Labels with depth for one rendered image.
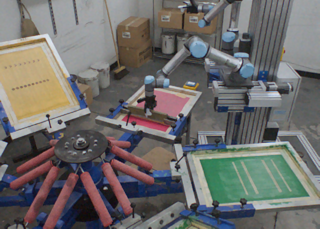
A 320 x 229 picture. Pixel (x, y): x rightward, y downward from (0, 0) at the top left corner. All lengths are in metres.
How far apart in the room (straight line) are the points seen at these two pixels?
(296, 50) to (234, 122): 3.06
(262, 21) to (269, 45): 0.22
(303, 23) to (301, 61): 0.67
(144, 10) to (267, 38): 4.08
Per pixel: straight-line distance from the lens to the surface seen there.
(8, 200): 2.16
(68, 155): 1.74
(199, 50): 2.23
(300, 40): 5.84
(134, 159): 1.91
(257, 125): 3.12
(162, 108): 2.73
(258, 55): 2.74
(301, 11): 5.71
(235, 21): 3.07
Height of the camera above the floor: 2.39
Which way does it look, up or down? 32 degrees down
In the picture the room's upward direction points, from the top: straight up
